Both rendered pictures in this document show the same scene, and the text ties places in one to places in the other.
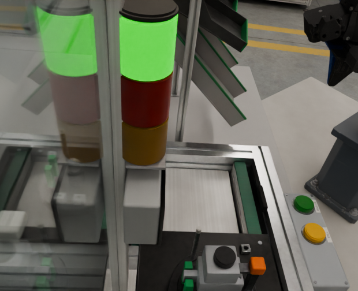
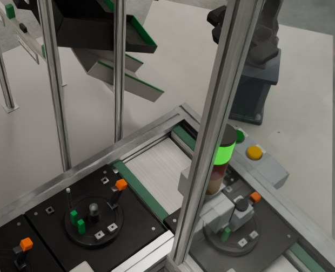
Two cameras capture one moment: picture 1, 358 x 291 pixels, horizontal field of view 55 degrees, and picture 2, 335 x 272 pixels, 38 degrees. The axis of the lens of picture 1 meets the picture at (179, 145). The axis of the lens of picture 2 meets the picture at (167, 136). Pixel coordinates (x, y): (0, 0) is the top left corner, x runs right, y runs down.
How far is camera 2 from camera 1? 0.67 m
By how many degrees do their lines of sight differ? 29
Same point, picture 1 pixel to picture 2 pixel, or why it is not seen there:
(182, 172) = (140, 158)
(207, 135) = not seen: hidden behind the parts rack
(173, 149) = (126, 146)
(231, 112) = (152, 93)
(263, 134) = (160, 84)
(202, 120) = (105, 98)
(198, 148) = (142, 134)
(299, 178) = not seen: hidden behind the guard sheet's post
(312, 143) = (199, 72)
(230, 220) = not seen: hidden behind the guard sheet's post
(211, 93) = (135, 88)
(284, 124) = (168, 64)
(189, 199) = (162, 176)
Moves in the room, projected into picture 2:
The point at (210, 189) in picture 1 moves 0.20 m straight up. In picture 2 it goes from (169, 160) to (176, 114)
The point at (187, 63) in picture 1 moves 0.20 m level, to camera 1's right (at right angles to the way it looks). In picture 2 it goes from (119, 81) to (186, 54)
